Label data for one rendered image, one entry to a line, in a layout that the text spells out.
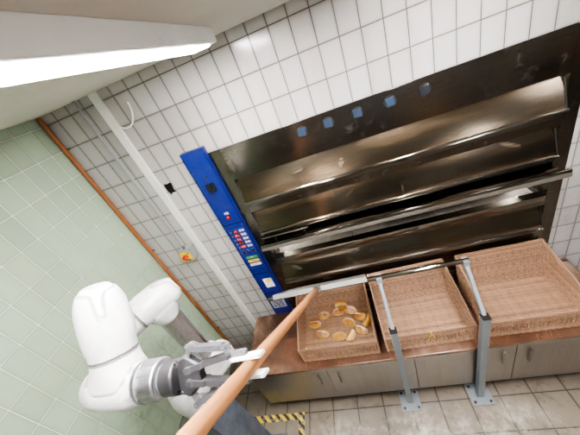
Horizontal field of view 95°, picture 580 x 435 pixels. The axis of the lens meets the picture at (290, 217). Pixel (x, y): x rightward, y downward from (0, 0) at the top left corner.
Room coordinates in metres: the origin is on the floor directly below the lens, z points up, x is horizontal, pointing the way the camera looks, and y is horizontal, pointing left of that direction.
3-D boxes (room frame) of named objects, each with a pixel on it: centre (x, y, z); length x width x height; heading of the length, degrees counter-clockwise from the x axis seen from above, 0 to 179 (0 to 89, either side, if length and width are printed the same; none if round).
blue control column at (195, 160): (2.56, 0.12, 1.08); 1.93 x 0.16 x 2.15; 164
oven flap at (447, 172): (1.38, -0.64, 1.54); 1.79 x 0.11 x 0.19; 74
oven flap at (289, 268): (1.38, -0.64, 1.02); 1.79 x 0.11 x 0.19; 74
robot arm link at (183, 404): (0.89, 0.88, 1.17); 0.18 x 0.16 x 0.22; 126
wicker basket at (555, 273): (0.96, -1.17, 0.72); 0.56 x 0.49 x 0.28; 74
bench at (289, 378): (1.14, -0.45, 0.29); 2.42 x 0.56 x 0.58; 74
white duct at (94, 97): (1.74, 0.71, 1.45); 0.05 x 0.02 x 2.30; 74
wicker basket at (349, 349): (1.28, -0.01, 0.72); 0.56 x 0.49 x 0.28; 74
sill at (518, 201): (1.41, -0.64, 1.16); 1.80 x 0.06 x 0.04; 74
